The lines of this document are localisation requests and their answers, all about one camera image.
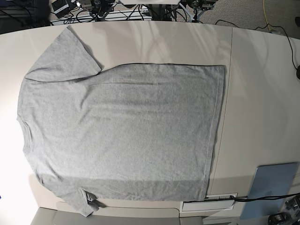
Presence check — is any black box device top left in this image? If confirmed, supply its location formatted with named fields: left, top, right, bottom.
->
left=51, top=0, right=69, bottom=18

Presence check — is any grey T-shirt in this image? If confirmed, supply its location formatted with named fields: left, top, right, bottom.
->
left=17, top=29, right=226, bottom=217

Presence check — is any black cable at right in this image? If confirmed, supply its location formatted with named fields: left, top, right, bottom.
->
left=215, top=19, right=300, bottom=71

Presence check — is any yellow cable on floor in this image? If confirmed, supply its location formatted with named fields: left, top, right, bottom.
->
left=262, top=0, right=277, bottom=32

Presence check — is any black device bottom right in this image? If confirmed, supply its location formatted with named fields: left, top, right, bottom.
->
left=268, top=212, right=291, bottom=225

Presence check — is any blue-grey flat panel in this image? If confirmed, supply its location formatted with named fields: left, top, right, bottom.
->
left=240, top=162, right=298, bottom=220

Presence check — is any black cable over panel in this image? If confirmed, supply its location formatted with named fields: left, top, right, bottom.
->
left=231, top=193, right=300, bottom=203

